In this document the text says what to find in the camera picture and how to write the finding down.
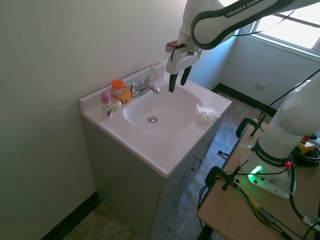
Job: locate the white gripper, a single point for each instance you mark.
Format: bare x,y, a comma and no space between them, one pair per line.
180,61

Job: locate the white tissue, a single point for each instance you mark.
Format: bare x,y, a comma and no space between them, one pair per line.
206,112

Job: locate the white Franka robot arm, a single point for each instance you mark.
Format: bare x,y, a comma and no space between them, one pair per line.
287,117

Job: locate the chrome sink faucet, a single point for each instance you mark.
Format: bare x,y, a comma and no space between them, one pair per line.
143,90

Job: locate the chrome sink drain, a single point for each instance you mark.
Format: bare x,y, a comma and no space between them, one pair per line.
152,119

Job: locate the orange-lidded clear jar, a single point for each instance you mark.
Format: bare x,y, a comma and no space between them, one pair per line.
117,86

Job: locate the small white round container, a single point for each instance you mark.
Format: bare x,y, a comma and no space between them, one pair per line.
116,104

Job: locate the white vanity sink top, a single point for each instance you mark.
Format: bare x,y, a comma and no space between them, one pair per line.
175,150

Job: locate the black C-clamp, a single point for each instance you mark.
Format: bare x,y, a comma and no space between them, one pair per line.
212,175
241,125

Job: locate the pink-capped white deodorant bottle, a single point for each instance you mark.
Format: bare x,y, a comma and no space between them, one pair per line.
106,105

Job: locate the metal cabinet knob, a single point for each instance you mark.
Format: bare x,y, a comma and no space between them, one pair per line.
192,168
199,158

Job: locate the grey vanity cabinet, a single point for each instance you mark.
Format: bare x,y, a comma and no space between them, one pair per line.
130,180

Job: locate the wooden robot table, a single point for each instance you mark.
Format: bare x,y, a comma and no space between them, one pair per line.
230,207

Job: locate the yellow emergency stop box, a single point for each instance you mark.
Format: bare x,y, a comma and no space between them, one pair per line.
306,148

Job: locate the red and grey wrist camera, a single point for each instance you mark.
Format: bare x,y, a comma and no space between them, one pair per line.
171,45

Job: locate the white wall outlet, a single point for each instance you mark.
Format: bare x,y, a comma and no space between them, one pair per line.
260,86

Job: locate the window with white frame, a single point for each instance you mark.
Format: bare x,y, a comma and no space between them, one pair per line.
295,27

